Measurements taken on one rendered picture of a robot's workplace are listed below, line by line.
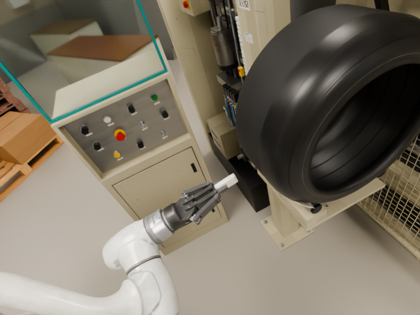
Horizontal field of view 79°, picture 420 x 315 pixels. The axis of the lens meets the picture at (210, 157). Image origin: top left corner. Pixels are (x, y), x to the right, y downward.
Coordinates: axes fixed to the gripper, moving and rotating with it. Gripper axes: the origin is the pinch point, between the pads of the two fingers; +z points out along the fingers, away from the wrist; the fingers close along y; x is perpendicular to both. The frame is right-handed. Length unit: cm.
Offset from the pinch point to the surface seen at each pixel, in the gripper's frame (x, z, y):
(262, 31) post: -21, 37, 28
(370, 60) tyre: -22.1, 39.0, -11.6
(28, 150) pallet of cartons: 67, -180, 270
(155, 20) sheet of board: 61, 55, 443
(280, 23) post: -20, 43, 28
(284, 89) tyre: -21.2, 23.1, -3.2
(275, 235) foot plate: 116, 11, 32
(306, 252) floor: 119, 22, 12
